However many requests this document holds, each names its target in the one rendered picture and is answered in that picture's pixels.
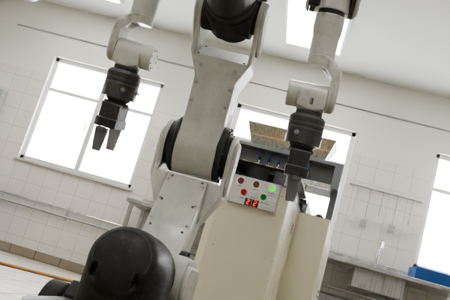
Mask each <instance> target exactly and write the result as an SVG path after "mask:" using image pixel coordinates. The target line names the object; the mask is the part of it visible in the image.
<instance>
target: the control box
mask: <svg viewBox="0 0 450 300"><path fill-rule="evenodd" d="M239 177H242V178H243V179H244V182H243V183H238V178H239ZM255 181H258V182H259V184H260V185H259V187H254V186H253V183H254V182H255ZM271 185H273V186H275V191H273V192H271V191H270V190H269V187H270V186H271ZM242 189H245V190H246V191H247V193H246V195H242V194H241V193H240V192H241V190H242ZM281 189H282V186H281V185H278V184H275V183H270V182H267V181H262V180H259V179H254V178H251V177H247V176H243V175H238V174H234V179H233V181H232V185H231V188H230V192H229V195H228V199H227V201H228V202H232V203H235V204H240V205H243V206H247V207H250V208H255V209H257V210H262V211H266V212H270V213H273V214H275V211H276V209H277V204H278V201H279V196H280V193H281ZM262 194H265V195H266V196H267V198H266V200H261V198H260V196H261V195H262ZM248 199H250V201H249V200H248ZM247 200H248V201H249V205H248V204H246V202H247ZM254 201H257V203H256V205H255V204H254ZM253 204H254V205H255V206H253Z"/></svg>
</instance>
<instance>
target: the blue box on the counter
mask: <svg viewBox="0 0 450 300"><path fill-rule="evenodd" d="M407 276H409V277H413V278H416V279H420V280H424V281H428V282H430V283H434V284H438V285H442V286H445V287H449V288H450V275H448V274H445V273H440V272H438V271H434V270H431V269H426V268H424V267H420V266H415V267H409V270H408V275H407Z"/></svg>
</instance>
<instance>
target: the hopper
mask: <svg viewBox="0 0 450 300"><path fill-rule="evenodd" d="M248 122H249V128H250V140H251V143H256V144H259V145H264V146H267V147H272V148H275V149H280V150H284V151H289V150H288V148H287V147H288V146H290V144H289V143H288V142H286V141H285V135H286V133H285V132H283V131H284V128H280V127H275V126H271V125H266V124H262V123H258V122H254V121H248ZM322 138H323V137H322ZM336 147H337V141H335V140H332V139H326V138H323V140H322V142H321V145H320V149H314V150H313V151H314V154H313V155H311V157H314V158H317V159H322V160H326V161H330V160H331V158H332V157H333V156H334V155H335V154H336Z"/></svg>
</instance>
